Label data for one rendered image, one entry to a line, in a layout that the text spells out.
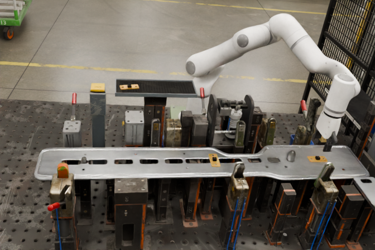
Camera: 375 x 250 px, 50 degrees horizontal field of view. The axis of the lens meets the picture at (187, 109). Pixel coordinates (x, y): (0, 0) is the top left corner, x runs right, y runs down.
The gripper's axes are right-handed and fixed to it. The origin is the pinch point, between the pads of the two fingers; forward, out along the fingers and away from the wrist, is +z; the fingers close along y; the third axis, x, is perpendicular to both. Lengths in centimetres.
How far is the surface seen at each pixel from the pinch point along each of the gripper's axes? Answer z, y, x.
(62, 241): 30, 23, -106
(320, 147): 8.9, -8.2, 5.4
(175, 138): 6, -11, -62
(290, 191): 9.7, 19.0, -19.0
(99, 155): 10, -3, -93
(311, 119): -2.2, -14.5, 0.6
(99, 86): -6, -33, -95
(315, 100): -11.6, -16.2, 0.2
